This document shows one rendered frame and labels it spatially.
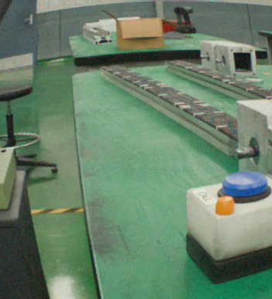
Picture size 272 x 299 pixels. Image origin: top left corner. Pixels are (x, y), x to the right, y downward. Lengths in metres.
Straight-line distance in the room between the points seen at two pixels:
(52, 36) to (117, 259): 11.02
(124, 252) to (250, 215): 0.14
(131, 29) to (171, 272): 2.24
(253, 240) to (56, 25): 11.09
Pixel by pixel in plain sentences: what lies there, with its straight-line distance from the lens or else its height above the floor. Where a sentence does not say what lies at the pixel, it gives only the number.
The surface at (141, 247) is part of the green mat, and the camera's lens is 0.53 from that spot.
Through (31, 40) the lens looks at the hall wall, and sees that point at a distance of 11.48.
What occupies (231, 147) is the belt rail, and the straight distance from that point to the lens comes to 0.81.
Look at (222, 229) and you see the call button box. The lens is 0.42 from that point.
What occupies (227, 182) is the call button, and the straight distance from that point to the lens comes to 0.46.
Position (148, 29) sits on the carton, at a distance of 2.67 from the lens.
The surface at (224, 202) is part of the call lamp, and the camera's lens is 0.42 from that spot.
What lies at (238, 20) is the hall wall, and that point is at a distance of 12.00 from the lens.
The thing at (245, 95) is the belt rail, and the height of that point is 0.79.
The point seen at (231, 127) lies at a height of 0.81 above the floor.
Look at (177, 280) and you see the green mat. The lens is 0.46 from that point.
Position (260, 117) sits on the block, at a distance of 0.61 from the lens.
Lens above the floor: 0.99
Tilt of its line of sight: 14 degrees down
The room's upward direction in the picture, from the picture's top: 4 degrees counter-clockwise
